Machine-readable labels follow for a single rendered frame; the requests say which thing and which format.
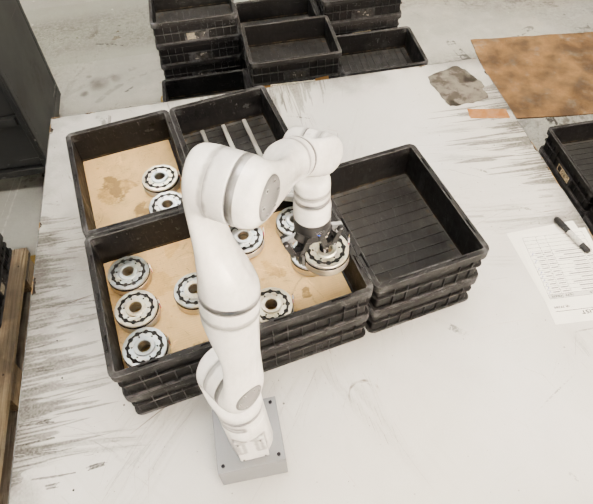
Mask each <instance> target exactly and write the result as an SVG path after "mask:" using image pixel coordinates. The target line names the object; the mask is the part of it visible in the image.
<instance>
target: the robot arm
mask: <svg viewBox="0 0 593 504"><path fill-rule="evenodd" d="M342 156H343V145H342V142H341V141H340V139H339V138H338V137H337V136H336V135H334V134H332V133H328V132H324V131H320V130H316V129H312V128H308V127H304V126H293V127H291V128H290V129H289V130H288V131H287V132H286V133H285V135H284V137H283V139H281V140H278V141H276V142H274V143H273V144H271V145H270V146H269V147H268V148H267V149H266V151H265V152H264V154H263V157H261V156H259V155H256V154H253V153H249V152H246V151H242V150H238V149H235V148H231V147H228V146H225V145H221V144H215V143H201V144H198V145H196V146H195V147H194V148H193V149H192V150H191V151H190V152H189V154H188V156H187V158H186V161H185V164H184V167H183V172H182V183H181V191H182V201H183V207H184V212H185V216H186V221H187V225H188V229H189V234H190V238H191V242H192V247H193V252H194V259H195V266H196V275H197V292H198V304H199V313H200V318H201V322H202V325H203V327H204V330H205V332H206V335H207V337H208V339H209V341H210V343H211V345H212V347H213V348H211V349H210V350H209V351H208V352H207V353H206V354H205V355H204V356H203V357H202V359H201V360H200V362H199V365H198V367H197V372H196V378H197V382H198V385H199V387H200V389H201V391H202V392H203V394H204V396H205V398H206V400H207V402H208V403H209V405H210V406H211V407H212V409H213V410H214V411H215V413H216V414H217V416H218V418H219V420H220V422H221V425H222V427H223V429H224V431H225V433H226V435H227V437H228V439H229V442H230V444H231V446H232V448H233V450H234V451H235V452H236V453H237V454H238V456H239V458H240V460H241V461H246V460H250V459H254V458H259V457H263V456H267V455H269V448H270V446H271V444H272V441H273V431H272V428H271V424H270V421H269V418H268V415H267V411H266V408H265V405H264V401H263V398H262V394H261V391H262V388H263V383H264V372H263V366H262V359H261V352H260V322H259V319H260V302H261V287H260V281H259V278H258V275H257V273H256V271H255V269H254V267H253V265H252V263H251V262H250V260H249V259H248V257H247V256H246V254H245V253H244V251H243V250H242V249H241V247H240V246H239V244H238V243H237V241H236V240H235V238H234V237H233V235H232V233H231V231H230V228H229V226H228V225H230V226H233V227H236V228H241V229H254V228H257V227H259V226H260V225H262V224H263V223H264V222H265V221H266V220H267V219H268V218H269V217H270V216H271V215H272V214H273V212H274V211H275V210H276V209H277V207H278V206H279V205H280V204H281V202H282V201H283V200H284V201H291V202H293V217H294V230H293V231H292V234H291V235H289V236H287V237H286V236H285V235H282V236H281V237H280V239H281V241H282V243H283V246H284V247H285V249H286V250H287V252H288V253H289V254H290V256H291V257H292V258H295V257H297V260H298V262H299V264H302V266H305V265H306V256H305V253H306V251H308V249H309V246H310V245H311V244H313V243H317V242H321V243H319V246H320V251H321V252H323V253H328V248H329V246H330V245H336V244H337V242H338V240H339V238H340V236H341V234H342V232H343V230H344V226H343V224H342V222H341V220H340V218H337V219H336V220H335V221H334V222H331V207H332V204H331V177H330V173H332V172H333V171H334V170H335V169H336V168H337V167H338V166H339V164H340V162H341V160H342ZM328 233H329V234H328ZM327 234H328V237H327V238H325V237H326V235H327ZM293 240H296V241H297V246H296V248H293V245H292V244H293Z"/></svg>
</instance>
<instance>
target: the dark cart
mask: <svg viewBox="0 0 593 504"><path fill-rule="evenodd" d="M60 97H61V93H60V91H59V88H58V86H57V84H56V82H55V79H54V77H53V75H52V73H51V70H50V68H49V66H48V64H47V61H46V59H45V57H44V55H43V52H42V50H41V48H40V46H39V44H38V41H37V39H36V37H35V35H34V32H33V30H32V28H31V26H30V23H29V21H28V19H27V17H26V14H25V12H24V10H23V8H22V5H21V3H20V1H19V0H0V180H1V179H8V178H14V177H21V176H28V175H34V174H41V173H42V177H44V175H45V166H46V157H47V148H48V139H49V131H50V122H51V118H55V117H60V115H59V109H60V99H61V98H60Z"/></svg>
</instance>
